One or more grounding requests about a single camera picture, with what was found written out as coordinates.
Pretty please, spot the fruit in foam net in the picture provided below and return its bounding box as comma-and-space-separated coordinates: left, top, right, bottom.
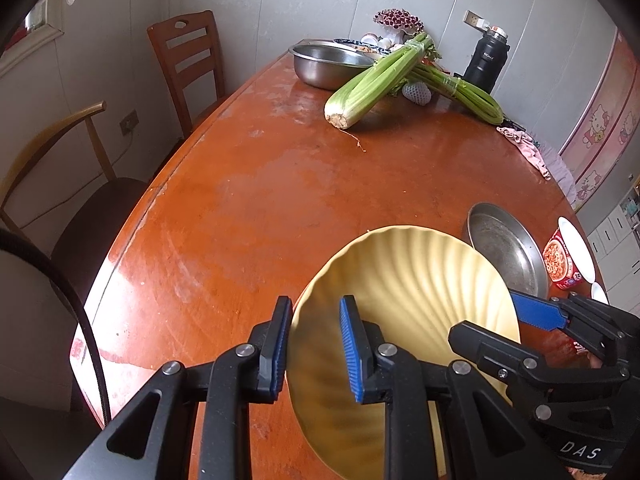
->
402, 81, 433, 107

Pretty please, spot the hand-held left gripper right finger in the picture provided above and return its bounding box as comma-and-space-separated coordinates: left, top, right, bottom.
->
339, 295, 566, 480

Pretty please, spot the steel basin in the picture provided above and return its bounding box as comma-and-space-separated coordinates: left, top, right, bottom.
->
288, 42, 376, 91

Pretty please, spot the blue patterned plate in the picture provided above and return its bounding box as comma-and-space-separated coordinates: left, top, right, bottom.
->
332, 37, 401, 56

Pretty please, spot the red instant noodle cup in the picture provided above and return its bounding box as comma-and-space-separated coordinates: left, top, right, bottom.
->
542, 216, 598, 291

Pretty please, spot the brown wooden chair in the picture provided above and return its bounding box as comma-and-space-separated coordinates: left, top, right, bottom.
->
146, 10, 227, 140

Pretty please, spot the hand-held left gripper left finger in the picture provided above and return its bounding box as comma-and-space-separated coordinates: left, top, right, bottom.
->
65, 296, 294, 480

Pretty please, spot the white cabinet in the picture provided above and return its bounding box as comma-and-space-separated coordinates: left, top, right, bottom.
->
585, 175, 640, 306

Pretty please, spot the dark red flower bouquet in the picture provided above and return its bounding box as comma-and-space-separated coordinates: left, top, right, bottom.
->
372, 8, 426, 46

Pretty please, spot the white window frame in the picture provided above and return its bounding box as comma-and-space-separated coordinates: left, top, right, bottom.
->
0, 0, 66, 78

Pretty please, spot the pink cloth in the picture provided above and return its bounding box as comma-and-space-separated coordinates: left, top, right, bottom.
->
496, 126, 552, 181

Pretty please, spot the thick celery bunch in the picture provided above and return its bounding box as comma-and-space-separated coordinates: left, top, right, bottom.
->
324, 32, 436, 131

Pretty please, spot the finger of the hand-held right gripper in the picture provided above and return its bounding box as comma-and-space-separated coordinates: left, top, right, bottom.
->
510, 290, 632, 361
448, 321, 631, 403

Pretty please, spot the yellow ribbed bowl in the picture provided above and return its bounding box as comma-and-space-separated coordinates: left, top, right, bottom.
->
286, 225, 523, 480

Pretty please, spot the pink cartoon wardrobe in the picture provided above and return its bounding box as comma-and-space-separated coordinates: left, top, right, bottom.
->
559, 30, 640, 213

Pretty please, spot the pink printed garment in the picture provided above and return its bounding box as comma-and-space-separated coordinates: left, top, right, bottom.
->
535, 140, 578, 208

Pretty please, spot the steel plate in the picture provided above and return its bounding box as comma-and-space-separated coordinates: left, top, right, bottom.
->
467, 202, 550, 298

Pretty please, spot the black thermos flask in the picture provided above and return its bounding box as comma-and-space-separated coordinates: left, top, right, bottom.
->
462, 25, 511, 96

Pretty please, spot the curved-back chair with dark seat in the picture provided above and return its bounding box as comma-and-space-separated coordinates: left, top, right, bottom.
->
0, 101, 151, 271

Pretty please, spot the slim celery bunch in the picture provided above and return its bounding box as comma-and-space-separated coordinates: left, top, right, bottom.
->
407, 62, 506, 126

